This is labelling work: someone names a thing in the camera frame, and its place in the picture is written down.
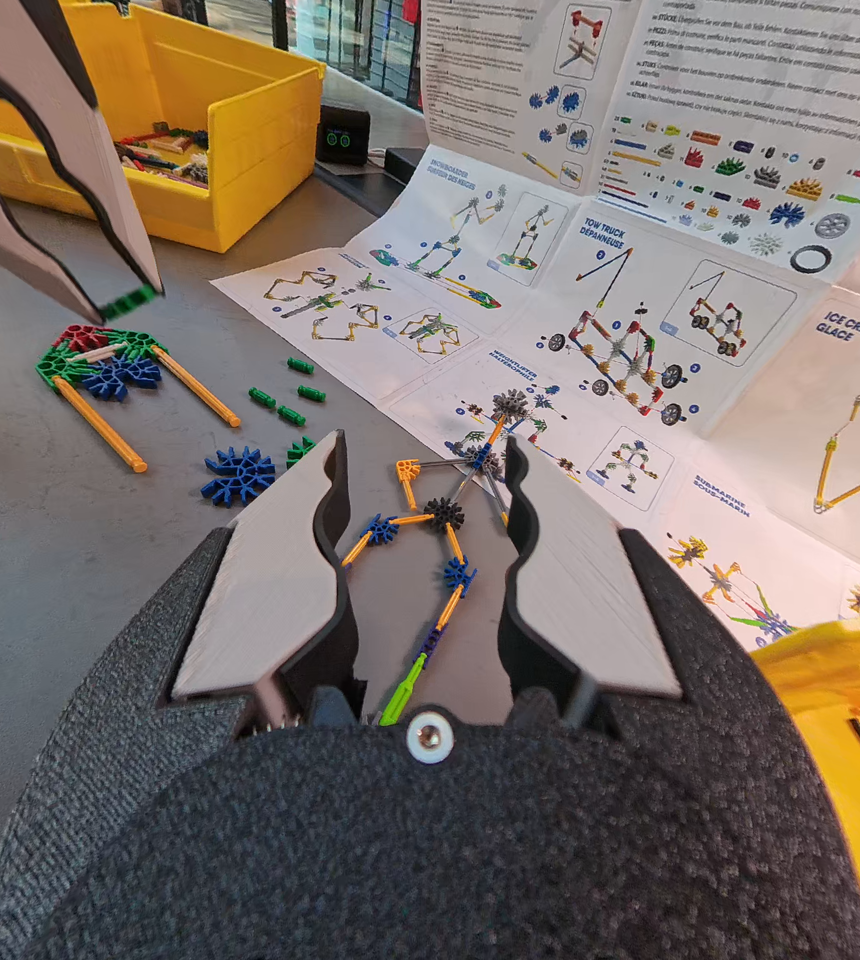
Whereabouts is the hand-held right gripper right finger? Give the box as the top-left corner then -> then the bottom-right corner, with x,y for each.
499,435 -> 683,700

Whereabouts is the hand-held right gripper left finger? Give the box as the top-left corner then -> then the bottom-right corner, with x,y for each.
172,429 -> 361,700

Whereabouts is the yellow plastic bin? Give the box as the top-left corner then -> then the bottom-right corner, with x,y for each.
748,611 -> 860,960
0,0 -> 326,254

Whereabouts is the long yellow toy rod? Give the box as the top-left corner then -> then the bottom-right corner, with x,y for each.
152,346 -> 242,430
52,375 -> 149,475

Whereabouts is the white instruction sheet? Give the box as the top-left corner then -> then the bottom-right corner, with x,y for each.
210,0 -> 860,654

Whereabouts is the grey desk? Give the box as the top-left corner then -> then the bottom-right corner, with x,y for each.
0,172 -> 761,960

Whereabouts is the pile of toy pieces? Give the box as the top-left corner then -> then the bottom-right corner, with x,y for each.
115,122 -> 211,186

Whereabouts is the colourful toy rod figure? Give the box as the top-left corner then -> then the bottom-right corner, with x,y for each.
340,388 -> 532,727

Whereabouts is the black device with display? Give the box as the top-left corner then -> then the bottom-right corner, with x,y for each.
317,103 -> 371,168

